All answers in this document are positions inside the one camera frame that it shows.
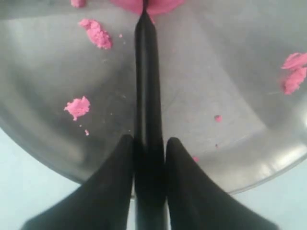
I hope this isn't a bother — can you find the pink sand crumb middle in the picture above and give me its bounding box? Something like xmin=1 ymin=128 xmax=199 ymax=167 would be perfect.
xmin=78 ymin=19 xmax=113 ymax=50

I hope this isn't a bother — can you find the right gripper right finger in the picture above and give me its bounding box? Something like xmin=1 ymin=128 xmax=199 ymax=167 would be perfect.
xmin=165 ymin=138 xmax=279 ymax=230

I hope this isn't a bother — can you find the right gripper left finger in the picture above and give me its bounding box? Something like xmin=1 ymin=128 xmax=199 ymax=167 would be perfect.
xmin=22 ymin=135 xmax=133 ymax=230

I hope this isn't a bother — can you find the pink sand crumb small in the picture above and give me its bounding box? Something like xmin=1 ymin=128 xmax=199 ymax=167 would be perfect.
xmin=70 ymin=0 xmax=86 ymax=8

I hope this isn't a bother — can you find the pink sand crumb right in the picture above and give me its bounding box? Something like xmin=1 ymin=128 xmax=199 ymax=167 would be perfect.
xmin=281 ymin=53 xmax=307 ymax=95

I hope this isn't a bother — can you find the black knife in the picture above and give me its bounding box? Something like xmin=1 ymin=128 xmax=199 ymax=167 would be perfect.
xmin=134 ymin=11 xmax=167 ymax=230

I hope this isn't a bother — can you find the pink clay lump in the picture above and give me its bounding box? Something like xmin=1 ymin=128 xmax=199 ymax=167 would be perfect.
xmin=111 ymin=0 xmax=185 ymax=23

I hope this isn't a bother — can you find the round steel plate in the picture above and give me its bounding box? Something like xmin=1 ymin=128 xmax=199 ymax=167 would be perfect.
xmin=0 ymin=0 xmax=307 ymax=193

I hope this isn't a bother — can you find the pink sand crumb front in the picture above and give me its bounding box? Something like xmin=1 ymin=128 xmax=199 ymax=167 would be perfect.
xmin=63 ymin=96 xmax=91 ymax=121

